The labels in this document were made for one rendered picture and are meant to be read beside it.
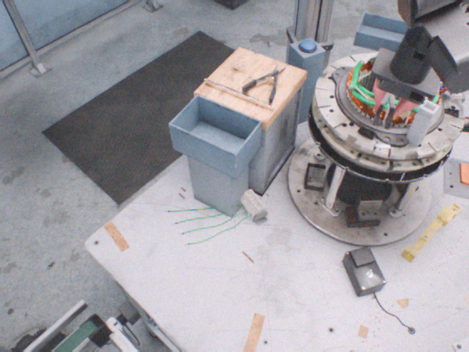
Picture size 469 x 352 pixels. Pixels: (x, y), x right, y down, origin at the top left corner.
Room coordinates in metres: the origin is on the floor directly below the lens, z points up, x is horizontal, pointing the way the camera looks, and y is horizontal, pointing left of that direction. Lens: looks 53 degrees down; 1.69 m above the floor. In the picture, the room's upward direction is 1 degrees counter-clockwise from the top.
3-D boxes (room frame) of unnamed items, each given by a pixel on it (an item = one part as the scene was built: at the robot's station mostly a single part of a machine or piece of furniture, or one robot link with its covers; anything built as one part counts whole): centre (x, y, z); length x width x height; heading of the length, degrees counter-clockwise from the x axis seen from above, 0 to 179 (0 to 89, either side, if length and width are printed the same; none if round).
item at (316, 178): (0.64, -0.21, 0.83); 0.05 x 0.04 x 0.02; 167
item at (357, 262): (0.38, -0.29, 0.81); 0.10 x 0.06 x 0.06; 14
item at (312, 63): (0.91, -0.20, 0.91); 0.07 x 0.07 x 0.25; 27
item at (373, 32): (0.93, -0.46, 0.92); 0.25 x 0.11 x 0.28; 66
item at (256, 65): (0.74, -0.04, 1.05); 0.20 x 0.19 x 0.02; 147
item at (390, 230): (0.64, -0.33, 0.80); 0.39 x 0.39 x 0.01
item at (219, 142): (0.61, 0.04, 0.92); 0.17 x 0.11 x 0.28; 57
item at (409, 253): (0.48, -0.49, 0.80); 0.22 x 0.04 x 0.03; 130
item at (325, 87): (0.64, -0.33, 1.09); 0.32 x 0.32 x 0.01
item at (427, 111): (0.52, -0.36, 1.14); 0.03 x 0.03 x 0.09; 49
